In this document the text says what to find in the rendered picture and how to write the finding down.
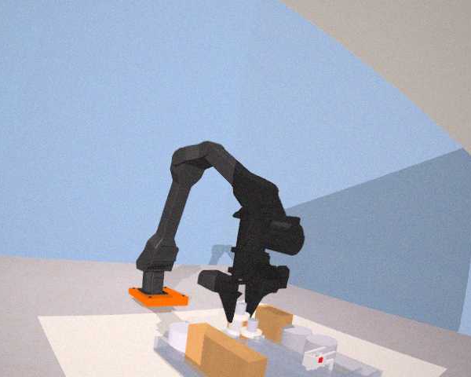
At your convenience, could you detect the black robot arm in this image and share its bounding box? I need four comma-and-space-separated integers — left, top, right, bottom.
136, 141, 305, 295

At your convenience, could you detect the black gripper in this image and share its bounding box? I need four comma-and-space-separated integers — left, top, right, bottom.
197, 242, 270, 323

